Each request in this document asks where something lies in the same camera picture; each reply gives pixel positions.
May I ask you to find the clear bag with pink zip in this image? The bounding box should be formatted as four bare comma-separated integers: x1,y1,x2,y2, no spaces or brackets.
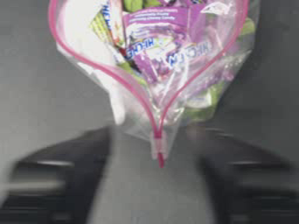
47,0,261,169

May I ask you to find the purple candy packet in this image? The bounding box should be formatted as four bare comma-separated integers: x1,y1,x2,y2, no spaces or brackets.
122,3,235,86

